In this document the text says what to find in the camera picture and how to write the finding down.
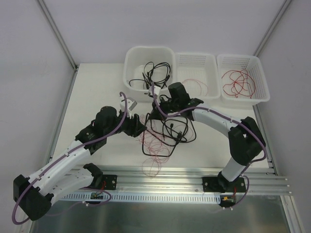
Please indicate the aluminium mounting rail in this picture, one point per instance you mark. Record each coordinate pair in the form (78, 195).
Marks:
(263, 181)

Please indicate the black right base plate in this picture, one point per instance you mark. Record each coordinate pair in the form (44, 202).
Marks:
(214, 184)

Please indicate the white perforated right basket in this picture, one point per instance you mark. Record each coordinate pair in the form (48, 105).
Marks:
(242, 80)

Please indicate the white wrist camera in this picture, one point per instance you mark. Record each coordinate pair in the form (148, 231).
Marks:
(127, 106)
(153, 91)

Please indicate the white perforated middle basket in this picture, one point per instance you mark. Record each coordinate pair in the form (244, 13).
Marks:
(198, 73)

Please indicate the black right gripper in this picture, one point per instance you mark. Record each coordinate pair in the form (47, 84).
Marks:
(158, 110)

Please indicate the white solid plastic tub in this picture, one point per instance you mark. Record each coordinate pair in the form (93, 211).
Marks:
(157, 61)

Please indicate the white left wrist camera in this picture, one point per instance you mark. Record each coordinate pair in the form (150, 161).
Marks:
(127, 106)

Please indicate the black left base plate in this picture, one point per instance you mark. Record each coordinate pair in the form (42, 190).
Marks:
(103, 182)

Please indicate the white perforated basket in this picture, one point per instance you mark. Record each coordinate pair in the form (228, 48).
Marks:
(242, 80)
(198, 73)

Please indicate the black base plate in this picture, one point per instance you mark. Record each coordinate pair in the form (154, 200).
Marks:
(103, 182)
(214, 184)

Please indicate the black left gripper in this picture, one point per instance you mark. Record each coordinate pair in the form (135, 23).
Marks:
(135, 124)

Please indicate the white slotted cable duct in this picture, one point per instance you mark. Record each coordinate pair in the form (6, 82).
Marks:
(144, 197)

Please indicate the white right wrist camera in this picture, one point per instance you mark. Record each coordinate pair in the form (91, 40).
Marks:
(153, 91)

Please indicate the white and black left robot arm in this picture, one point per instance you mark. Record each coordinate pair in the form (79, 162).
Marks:
(35, 194)

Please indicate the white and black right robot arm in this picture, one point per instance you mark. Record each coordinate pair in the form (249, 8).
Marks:
(245, 139)

